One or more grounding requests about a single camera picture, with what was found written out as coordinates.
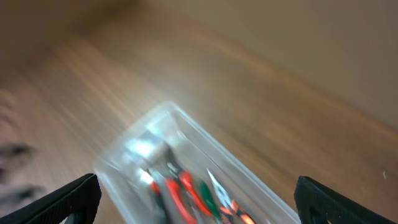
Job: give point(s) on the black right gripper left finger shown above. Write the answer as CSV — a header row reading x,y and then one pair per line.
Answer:
x,y
76,202

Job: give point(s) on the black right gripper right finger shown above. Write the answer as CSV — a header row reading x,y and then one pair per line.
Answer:
x,y
317,203

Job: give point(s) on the red black screwdriver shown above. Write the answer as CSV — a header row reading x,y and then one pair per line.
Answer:
x,y
160,209

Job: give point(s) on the orange black needle-nose pliers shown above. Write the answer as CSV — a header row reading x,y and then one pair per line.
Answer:
x,y
229,208

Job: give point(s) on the clear plastic container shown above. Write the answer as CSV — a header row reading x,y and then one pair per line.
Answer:
x,y
122,170

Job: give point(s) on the red handled cutters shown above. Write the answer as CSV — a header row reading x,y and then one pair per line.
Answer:
x,y
180,184

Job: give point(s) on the green handled screwdriver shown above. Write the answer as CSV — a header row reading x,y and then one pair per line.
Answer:
x,y
208,200

